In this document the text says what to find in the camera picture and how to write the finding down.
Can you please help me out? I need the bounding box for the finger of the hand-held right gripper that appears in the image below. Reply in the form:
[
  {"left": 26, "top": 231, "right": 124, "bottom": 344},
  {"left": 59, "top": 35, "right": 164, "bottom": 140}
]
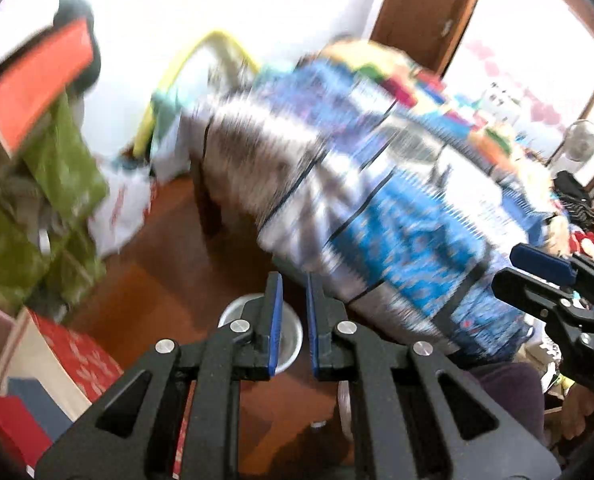
[
  {"left": 491, "top": 266, "right": 586, "bottom": 320},
  {"left": 509, "top": 243, "right": 594, "bottom": 307}
]

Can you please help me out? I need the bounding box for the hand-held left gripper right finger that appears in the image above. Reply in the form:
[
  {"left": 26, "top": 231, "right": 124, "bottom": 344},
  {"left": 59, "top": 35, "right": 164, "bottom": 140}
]
[{"left": 306, "top": 272, "right": 562, "bottom": 480}]

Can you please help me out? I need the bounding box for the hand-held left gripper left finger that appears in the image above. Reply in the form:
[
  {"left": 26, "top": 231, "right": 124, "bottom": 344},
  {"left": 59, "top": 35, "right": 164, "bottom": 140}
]
[{"left": 36, "top": 271, "right": 284, "bottom": 480}]

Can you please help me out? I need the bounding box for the white plastic waste bin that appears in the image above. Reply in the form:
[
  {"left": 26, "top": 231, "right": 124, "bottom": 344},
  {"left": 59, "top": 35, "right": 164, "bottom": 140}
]
[{"left": 218, "top": 292, "right": 306, "bottom": 376}]

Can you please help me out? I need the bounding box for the person's right hand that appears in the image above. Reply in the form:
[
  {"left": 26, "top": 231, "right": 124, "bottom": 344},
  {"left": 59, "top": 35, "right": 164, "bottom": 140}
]
[{"left": 561, "top": 385, "right": 594, "bottom": 442}]

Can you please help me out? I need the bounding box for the red plush toy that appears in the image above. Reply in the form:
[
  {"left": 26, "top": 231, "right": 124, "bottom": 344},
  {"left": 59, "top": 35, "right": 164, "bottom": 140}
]
[{"left": 569, "top": 230, "right": 594, "bottom": 262}]

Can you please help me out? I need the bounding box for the black white striped cloth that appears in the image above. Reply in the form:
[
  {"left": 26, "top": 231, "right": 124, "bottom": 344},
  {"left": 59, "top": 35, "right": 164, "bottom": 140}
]
[{"left": 559, "top": 195, "right": 594, "bottom": 232}]

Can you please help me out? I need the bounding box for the black bag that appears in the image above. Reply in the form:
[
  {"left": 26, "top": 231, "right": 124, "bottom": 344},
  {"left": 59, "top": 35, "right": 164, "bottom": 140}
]
[{"left": 553, "top": 171, "right": 594, "bottom": 202}]

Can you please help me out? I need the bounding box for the person's dark trouser leg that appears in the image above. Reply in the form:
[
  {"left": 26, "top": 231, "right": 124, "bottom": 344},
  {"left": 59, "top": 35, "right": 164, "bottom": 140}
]
[{"left": 469, "top": 362, "right": 548, "bottom": 457}]

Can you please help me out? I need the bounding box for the blue patchwork bedsheet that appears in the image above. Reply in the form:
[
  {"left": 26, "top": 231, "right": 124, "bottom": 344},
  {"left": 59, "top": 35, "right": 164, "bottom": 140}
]
[{"left": 179, "top": 57, "right": 544, "bottom": 367}]

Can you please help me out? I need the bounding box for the standing electric fan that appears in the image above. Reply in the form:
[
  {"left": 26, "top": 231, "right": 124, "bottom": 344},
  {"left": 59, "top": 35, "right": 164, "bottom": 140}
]
[{"left": 547, "top": 119, "right": 594, "bottom": 176}]

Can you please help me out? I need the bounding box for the group of pink heart stickers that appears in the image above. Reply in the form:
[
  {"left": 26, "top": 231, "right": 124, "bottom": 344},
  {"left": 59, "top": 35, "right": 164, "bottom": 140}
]
[{"left": 464, "top": 40, "right": 564, "bottom": 127}]

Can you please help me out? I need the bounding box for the white hard case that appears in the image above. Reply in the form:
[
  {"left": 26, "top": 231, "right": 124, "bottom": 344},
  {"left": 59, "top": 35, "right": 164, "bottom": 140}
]
[{"left": 477, "top": 82, "right": 520, "bottom": 126}]

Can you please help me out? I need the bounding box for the white plastic bag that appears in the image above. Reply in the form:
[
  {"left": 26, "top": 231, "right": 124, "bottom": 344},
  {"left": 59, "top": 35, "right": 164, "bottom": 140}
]
[{"left": 88, "top": 157, "right": 152, "bottom": 259}]

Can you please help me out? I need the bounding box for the red patterned paper bag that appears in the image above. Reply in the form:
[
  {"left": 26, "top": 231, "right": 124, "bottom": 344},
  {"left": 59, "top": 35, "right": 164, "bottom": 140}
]
[{"left": 7, "top": 307, "right": 126, "bottom": 412}]

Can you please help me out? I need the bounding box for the frosted wardrobe sliding door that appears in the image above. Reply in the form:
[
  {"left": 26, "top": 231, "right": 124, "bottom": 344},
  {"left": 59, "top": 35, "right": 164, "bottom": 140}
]
[
  {"left": 517, "top": 0, "right": 594, "bottom": 131},
  {"left": 444, "top": 0, "right": 538, "bottom": 111}
]

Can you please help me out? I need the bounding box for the colourful patch fleece blanket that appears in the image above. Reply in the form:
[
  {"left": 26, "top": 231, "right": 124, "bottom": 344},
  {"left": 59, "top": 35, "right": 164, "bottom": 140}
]
[{"left": 322, "top": 37, "right": 552, "bottom": 177}]

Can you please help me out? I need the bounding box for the teal cloth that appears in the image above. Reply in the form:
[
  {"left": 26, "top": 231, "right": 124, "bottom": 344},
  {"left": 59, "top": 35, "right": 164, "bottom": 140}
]
[{"left": 149, "top": 87, "right": 188, "bottom": 152}]

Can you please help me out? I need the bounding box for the blue grey box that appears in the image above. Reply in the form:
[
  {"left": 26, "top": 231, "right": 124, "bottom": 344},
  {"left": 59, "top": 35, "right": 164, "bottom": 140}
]
[{"left": 7, "top": 377, "right": 76, "bottom": 444}]

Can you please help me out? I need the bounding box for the green patterned bag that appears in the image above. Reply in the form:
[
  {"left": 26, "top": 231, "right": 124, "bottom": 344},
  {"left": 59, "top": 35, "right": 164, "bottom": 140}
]
[{"left": 0, "top": 90, "right": 110, "bottom": 307}]

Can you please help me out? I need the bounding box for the brown wooden door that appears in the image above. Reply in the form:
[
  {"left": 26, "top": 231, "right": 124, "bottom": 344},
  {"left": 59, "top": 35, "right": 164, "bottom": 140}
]
[{"left": 369, "top": 0, "right": 488, "bottom": 78}]

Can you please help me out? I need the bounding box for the red box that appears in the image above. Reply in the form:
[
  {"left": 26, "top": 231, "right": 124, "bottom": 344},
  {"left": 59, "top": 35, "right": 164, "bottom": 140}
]
[{"left": 0, "top": 395, "right": 54, "bottom": 472}]

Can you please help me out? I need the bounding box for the dark round object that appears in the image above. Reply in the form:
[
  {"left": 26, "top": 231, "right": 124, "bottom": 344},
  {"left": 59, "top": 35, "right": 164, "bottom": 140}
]
[{"left": 52, "top": 0, "right": 102, "bottom": 97}]

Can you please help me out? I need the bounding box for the orange box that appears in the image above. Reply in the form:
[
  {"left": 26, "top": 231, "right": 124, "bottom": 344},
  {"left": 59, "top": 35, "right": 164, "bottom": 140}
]
[{"left": 0, "top": 19, "right": 94, "bottom": 157}]

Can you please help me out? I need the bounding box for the yellow foam bed rail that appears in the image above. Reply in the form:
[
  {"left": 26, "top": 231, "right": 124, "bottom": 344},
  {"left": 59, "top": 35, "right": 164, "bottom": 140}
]
[{"left": 134, "top": 30, "right": 262, "bottom": 158}]

